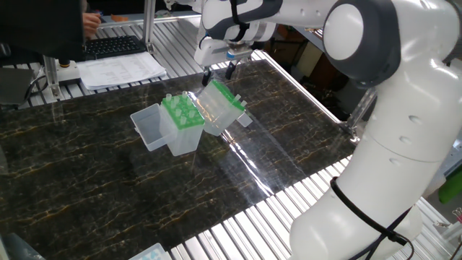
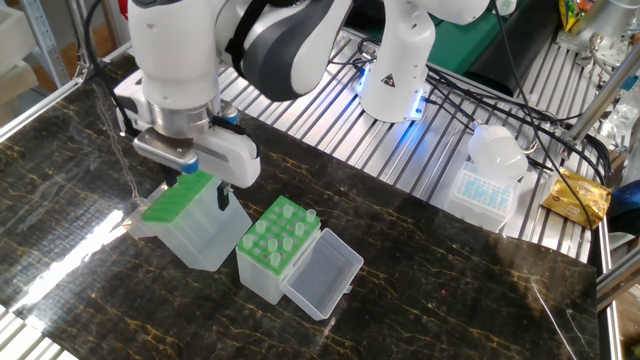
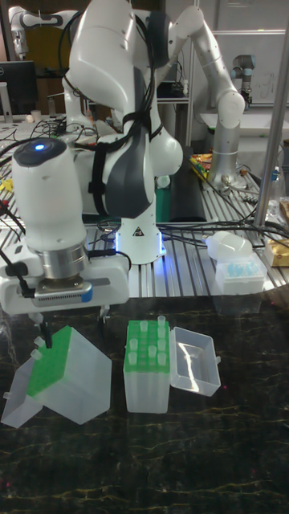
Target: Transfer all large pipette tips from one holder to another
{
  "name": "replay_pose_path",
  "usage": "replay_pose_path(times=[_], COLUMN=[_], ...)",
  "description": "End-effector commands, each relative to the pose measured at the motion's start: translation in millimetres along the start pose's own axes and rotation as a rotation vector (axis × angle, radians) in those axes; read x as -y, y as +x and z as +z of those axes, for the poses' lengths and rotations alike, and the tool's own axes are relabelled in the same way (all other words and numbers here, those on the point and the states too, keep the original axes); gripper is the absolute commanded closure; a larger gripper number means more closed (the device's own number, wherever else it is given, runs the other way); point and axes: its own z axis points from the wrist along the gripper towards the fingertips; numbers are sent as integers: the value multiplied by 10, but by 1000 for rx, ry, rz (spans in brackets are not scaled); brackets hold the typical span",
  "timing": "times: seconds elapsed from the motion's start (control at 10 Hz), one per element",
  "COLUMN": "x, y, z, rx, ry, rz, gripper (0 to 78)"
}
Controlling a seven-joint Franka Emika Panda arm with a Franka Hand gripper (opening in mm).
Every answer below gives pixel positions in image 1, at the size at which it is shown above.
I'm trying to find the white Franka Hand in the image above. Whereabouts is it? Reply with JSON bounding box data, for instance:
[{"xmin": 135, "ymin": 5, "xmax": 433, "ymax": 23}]
[{"xmin": 193, "ymin": 35, "xmax": 254, "ymax": 88}]

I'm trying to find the clear tip box green rack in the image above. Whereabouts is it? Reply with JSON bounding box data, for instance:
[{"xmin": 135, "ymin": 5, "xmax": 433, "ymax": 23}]
[
  {"xmin": 129, "ymin": 94, "xmax": 206, "ymax": 157},
  {"xmin": 196, "ymin": 79, "xmax": 253, "ymax": 137}
]

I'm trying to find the bare person hand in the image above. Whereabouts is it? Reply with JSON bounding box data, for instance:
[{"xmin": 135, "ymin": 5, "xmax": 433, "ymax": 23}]
[{"xmin": 82, "ymin": 12, "xmax": 103, "ymax": 40}]

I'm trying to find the beige cardboard panel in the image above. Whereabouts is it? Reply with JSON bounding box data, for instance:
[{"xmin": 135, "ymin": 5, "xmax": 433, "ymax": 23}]
[{"xmin": 295, "ymin": 41, "xmax": 323, "ymax": 79}]

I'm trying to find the white paper stack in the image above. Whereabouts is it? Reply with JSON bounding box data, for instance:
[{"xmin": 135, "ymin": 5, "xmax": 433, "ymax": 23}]
[{"xmin": 76, "ymin": 51, "xmax": 168, "ymax": 92}]

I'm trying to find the black keyboard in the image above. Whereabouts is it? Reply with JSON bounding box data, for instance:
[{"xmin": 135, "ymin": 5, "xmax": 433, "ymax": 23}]
[{"xmin": 84, "ymin": 35, "xmax": 148, "ymax": 61}]

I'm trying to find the diagonal aluminium strut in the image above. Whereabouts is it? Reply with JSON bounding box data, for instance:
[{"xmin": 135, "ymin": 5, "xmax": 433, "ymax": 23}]
[{"xmin": 341, "ymin": 88, "xmax": 377, "ymax": 140}]

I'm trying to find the white stand base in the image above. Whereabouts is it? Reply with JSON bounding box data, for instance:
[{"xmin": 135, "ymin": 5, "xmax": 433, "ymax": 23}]
[{"xmin": 56, "ymin": 59, "xmax": 82, "ymax": 87}]

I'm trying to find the black marble pattern board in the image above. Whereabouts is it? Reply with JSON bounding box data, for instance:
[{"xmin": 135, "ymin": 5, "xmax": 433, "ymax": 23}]
[{"xmin": 0, "ymin": 58, "xmax": 364, "ymax": 260}]

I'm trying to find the black computer monitor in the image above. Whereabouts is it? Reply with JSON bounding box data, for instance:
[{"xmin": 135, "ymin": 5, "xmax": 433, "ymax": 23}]
[{"xmin": 0, "ymin": 0, "xmax": 87, "ymax": 63}]

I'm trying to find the clear tip box blue rack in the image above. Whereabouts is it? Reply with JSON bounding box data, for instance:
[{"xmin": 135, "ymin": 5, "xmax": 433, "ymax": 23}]
[{"xmin": 128, "ymin": 242, "xmax": 170, "ymax": 260}]

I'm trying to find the black flat box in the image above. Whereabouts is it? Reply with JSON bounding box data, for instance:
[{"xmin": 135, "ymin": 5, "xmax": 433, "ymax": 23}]
[{"xmin": 0, "ymin": 66, "xmax": 36, "ymax": 106}]

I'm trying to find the green flat object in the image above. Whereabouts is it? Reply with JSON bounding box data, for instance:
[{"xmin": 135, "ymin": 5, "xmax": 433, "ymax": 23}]
[{"xmin": 438, "ymin": 173, "xmax": 462, "ymax": 205}]

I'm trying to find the grey rounded object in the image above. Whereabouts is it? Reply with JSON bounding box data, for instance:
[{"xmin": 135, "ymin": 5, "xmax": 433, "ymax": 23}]
[{"xmin": 0, "ymin": 232, "xmax": 46, "ymax": 260}]

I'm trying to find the tall aluminium frame post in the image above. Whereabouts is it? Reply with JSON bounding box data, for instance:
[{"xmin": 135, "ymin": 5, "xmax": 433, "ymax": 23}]
[{"xmin": 141, "ymin": 0, "xmax": 157, "ymax": 55}]

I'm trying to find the grey metal shelf rail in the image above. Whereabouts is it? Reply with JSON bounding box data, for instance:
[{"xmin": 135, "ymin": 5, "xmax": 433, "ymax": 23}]
[{"xmin": 294, "ymin": 25, "xmax": 326, "ymax": 51}]

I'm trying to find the short aluminium frame post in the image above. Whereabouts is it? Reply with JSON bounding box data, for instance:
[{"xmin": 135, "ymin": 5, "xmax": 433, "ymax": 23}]
[{"xmin": 42, "ymin": 56, "xmax": 62, "ymax": 102}]

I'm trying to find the black arm strap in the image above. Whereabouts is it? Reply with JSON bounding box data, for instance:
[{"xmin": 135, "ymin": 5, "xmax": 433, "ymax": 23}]
[{"xmin": 329, "ymin": 176, "xmax": 407, "ymax": 246}]

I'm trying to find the black camera cable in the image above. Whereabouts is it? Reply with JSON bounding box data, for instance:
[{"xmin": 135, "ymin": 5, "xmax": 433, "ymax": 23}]
[{"xmin": 348, "ymin": 207, "xmax": 416, "ymax": 260}]

